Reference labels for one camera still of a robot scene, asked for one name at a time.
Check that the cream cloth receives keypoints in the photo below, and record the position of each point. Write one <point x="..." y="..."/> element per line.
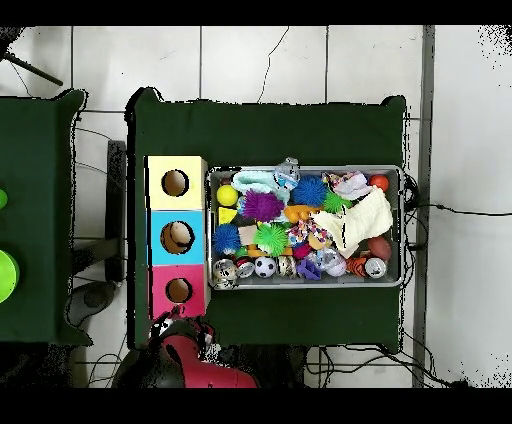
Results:
<point x="368" y="216"/>

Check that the black tripod leg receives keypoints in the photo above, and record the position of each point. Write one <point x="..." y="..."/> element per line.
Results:
<point x="36" y="71"/>

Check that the black stand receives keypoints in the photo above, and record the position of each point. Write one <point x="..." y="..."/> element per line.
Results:
<point x="116" y="200"/>

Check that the crushed clear plastic bottle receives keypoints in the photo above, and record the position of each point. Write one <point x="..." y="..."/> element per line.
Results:
<point x="286" y="176"/>

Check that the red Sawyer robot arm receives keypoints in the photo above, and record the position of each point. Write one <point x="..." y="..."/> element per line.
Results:
<point x="216" y="376"/>

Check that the small soccer ball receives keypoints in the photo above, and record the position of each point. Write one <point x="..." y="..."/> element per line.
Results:
<point x="265" y="267"/>

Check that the blue spiky ball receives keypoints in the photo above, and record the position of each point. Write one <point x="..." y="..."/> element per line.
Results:
<point x="309" y="191"/>
<point x="226" y="239"/>

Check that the dark green table cloth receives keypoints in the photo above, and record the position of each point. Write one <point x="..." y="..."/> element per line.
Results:
<point x="32" y="160"/>
<point x="260" y="132"/>

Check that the clear mesh bin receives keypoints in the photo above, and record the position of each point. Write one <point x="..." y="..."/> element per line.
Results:
<point x="260" y="282"/>

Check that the large lime green round object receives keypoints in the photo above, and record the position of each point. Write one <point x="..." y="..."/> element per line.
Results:
<point x="8" y="276"/>

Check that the small lime green round object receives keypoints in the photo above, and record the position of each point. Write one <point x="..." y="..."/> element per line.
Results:
<point x="2" y="198"/>

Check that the crushed drink can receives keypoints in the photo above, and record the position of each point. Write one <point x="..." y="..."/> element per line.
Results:
<point x="224" y="270"/>

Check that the purple spiky ball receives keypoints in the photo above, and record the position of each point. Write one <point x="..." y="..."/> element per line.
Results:
<point x="263" y="205"/>

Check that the green spiky ball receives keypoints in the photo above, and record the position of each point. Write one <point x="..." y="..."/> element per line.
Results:
<point x="271" y="239"/>

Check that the wooden box with three holes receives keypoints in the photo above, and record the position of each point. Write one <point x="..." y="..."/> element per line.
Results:
<point x="188" y="244"/>

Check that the yellow ball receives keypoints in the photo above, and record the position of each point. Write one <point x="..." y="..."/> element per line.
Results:
<point x="227" y="195"/>

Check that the mint green cloth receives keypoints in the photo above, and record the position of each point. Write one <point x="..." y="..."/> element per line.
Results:
<point x="252" y="182"/>

